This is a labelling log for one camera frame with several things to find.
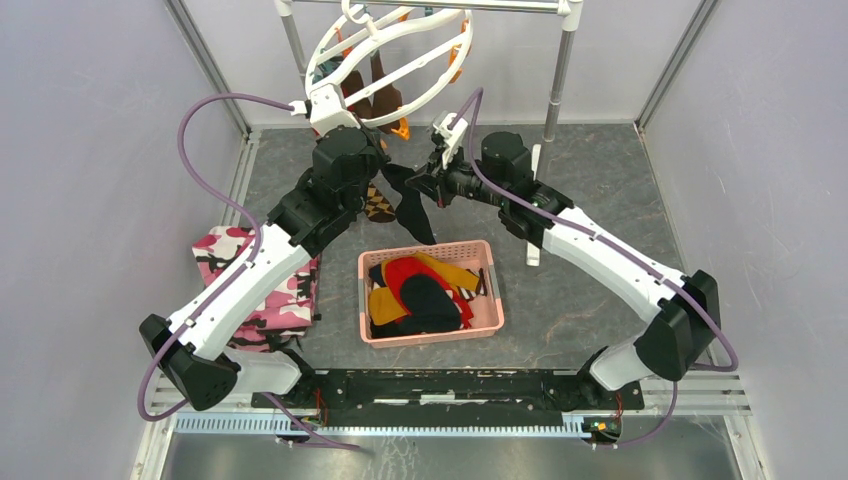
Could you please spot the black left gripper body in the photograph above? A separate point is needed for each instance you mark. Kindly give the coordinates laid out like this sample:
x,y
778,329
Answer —
x,y
375,160

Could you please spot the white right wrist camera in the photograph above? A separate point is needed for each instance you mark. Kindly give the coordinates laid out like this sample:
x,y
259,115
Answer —
x,y
450,129

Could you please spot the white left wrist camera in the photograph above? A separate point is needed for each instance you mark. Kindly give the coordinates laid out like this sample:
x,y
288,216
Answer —
x,y
325,109

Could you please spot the pink perforated plastic basket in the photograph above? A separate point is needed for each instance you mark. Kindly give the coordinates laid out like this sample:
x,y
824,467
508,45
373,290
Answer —
x,y
467,266

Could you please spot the yellow cloth in basket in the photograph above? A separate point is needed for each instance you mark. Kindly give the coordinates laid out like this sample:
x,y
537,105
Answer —
x,y
397,298

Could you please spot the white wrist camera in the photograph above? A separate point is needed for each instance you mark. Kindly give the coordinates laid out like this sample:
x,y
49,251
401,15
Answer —
x,y
450,129
325,109

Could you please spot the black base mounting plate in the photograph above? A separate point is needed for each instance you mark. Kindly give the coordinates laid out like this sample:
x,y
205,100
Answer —
x,y
454,397

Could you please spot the black sock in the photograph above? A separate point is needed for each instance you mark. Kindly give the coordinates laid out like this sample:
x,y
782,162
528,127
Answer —
x,y
410,212

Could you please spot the pink camouflage folded cloth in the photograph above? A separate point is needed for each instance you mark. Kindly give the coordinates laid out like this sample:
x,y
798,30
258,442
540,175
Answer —
x,y
285,314

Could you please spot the white round clip hanger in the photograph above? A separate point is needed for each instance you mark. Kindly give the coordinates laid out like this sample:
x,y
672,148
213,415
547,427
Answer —
x,y
414,44

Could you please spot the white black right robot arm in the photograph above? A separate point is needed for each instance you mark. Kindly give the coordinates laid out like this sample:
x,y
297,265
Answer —
x,y
681,312

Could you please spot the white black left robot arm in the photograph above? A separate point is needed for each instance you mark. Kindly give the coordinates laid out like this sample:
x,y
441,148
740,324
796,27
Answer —
x,y
190,346

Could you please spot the argyle brown yellow sock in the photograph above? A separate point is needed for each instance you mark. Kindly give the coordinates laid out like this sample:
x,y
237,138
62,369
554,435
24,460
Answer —
x,y
378,208

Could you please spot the black cloth in basket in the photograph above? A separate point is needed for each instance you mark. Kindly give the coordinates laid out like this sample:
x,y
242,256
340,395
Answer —
x,y
409,298

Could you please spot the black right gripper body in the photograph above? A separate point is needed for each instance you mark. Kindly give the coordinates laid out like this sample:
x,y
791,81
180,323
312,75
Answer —
x,y
465,182

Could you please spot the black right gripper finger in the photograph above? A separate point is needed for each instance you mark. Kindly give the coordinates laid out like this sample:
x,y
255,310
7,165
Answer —
x,y
424,182
440,196

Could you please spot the orange clothes clip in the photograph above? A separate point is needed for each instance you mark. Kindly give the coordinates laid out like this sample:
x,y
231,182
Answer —
x,y
460,51
402,130

